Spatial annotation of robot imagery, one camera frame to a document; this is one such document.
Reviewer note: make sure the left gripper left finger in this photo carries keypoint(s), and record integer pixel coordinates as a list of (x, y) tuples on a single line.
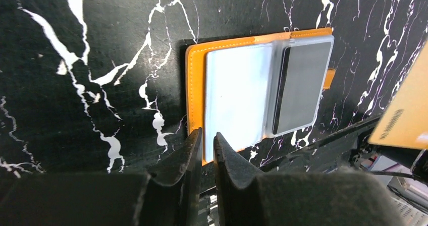
[(165, 194)]

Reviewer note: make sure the orange card holder wallet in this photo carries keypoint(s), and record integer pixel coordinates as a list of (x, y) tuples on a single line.
[(232, 85)]

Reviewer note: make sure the dark grey card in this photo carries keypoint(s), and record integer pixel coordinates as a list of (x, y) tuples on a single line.
[(300, 84)]

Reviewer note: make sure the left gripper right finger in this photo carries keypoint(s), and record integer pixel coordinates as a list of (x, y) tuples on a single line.
[(248, 196)]

